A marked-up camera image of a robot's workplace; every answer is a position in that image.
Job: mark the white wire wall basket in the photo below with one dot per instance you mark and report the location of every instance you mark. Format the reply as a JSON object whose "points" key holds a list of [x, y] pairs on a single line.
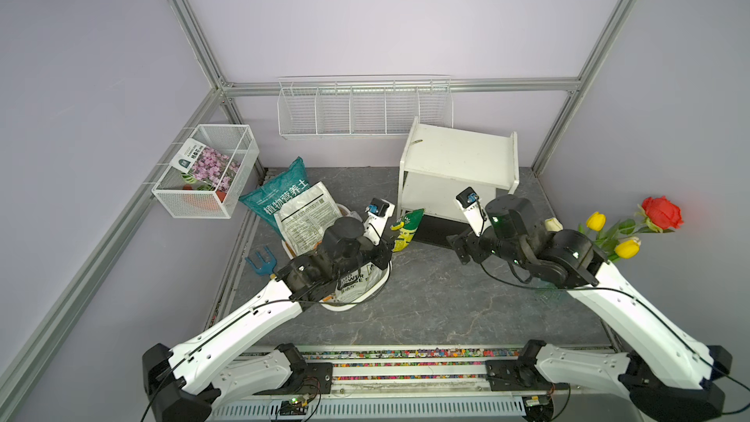
{"points": [[182, 201]]}

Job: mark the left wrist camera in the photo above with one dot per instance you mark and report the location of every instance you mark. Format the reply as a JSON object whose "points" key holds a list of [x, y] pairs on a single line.
{"points": [[378, 212]]}

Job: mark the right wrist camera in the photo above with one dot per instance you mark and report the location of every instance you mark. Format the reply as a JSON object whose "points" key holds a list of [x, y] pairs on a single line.
{"points": [[469, 203]]}

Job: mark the purple flower seed packet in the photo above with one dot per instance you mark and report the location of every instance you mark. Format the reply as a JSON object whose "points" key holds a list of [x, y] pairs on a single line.
{"points": [[204, 167]]}

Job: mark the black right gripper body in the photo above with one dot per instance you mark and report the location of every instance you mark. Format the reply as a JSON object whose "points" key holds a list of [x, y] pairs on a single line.
{"points": [[479, 247]]}

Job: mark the black bud power bag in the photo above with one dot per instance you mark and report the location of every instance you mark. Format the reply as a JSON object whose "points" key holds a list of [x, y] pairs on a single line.
{"points": [[357, 284]]}

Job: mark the yellow artificial tulip right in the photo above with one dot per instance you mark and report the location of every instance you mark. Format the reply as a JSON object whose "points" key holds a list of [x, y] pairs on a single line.
{"points": [[628, 248]]}

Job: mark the small circuit board left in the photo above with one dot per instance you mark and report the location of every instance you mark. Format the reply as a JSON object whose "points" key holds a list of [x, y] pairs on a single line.
{"points": [[293, 407]]}

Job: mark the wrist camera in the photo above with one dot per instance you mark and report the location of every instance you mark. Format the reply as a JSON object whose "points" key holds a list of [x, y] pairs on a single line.
{"points": [[378, 212], [469, 203]]}

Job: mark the white fertilizer bag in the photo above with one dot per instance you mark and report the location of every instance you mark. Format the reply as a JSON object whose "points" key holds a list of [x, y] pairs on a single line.
{"points": [[303, 219]]}

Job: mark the red artificial rose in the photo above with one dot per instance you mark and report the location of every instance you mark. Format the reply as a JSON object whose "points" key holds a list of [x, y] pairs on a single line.
{"points": [[663, 213]]}

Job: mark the white wire wall rack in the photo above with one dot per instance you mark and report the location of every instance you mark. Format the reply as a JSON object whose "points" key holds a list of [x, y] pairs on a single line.
{"points": [[362, 106]]}

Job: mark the small circuit board right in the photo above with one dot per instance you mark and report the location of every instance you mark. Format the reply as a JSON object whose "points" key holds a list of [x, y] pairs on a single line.
{"points": [[538, 407]]}

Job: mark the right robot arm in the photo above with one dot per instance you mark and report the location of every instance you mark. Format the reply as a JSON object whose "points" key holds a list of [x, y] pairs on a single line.
{"points": [[665, 373]]}

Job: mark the yellow artificial tulip upper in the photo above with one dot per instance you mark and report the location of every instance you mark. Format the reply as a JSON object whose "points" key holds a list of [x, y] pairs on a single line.
{"points": [[596, 222]]}

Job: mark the white artificial tulip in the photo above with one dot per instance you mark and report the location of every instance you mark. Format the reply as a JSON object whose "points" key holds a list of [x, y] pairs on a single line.
{"points": [[553, 225]]}

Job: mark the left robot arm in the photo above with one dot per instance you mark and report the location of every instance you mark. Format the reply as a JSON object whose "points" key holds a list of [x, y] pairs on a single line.
{"points": [[186, 382]]}

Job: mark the yellow artificial tulip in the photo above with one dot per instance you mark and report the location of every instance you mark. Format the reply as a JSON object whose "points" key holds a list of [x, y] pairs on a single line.
{"points": [[596, 222], [628, 248]]}

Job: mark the teal orange soil bag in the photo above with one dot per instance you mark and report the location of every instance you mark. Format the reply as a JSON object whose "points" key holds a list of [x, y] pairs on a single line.
{"points": [[273, 194]]}

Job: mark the yellow fertilizer bag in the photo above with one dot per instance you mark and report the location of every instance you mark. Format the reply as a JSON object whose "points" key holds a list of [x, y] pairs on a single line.
{"points": [[405, 229]]}

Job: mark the white perforated plastic basket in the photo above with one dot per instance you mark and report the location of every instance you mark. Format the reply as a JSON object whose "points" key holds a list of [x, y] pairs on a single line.
{"points": [[347, 266]]}

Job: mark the small circuit board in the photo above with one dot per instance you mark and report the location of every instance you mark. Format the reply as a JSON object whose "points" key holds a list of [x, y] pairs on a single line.
{"points": [[293, 407], [538, 407]]}

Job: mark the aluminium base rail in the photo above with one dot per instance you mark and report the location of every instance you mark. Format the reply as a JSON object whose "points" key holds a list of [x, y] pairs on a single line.
{"points": [[369, 383]]}

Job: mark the white metal tiered shelf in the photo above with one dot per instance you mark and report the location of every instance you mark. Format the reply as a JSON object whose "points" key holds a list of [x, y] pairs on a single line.
{"points": [[439, 162]]}

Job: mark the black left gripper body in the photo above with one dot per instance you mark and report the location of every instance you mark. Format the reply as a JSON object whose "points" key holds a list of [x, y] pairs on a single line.
{"points": [[374, 254]]}

